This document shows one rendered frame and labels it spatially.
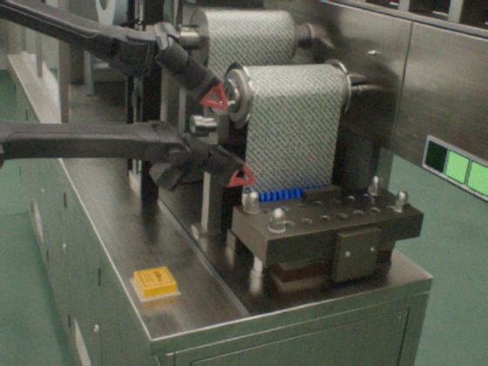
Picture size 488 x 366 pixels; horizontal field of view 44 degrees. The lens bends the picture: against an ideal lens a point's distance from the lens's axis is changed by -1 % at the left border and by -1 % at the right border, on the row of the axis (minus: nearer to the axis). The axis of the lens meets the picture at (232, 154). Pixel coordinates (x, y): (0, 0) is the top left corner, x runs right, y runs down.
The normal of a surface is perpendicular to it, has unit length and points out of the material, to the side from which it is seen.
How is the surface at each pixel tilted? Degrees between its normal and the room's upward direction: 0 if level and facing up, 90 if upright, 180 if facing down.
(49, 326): 0
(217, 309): 0
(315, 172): 90
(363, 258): 90
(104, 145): 110
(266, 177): 90
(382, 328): 90
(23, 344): 0
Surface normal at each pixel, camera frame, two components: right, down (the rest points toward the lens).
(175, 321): 0.07, -0.94
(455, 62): -0.91, 0.09
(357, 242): 0.42, 0.34
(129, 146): 0.38, 0.62
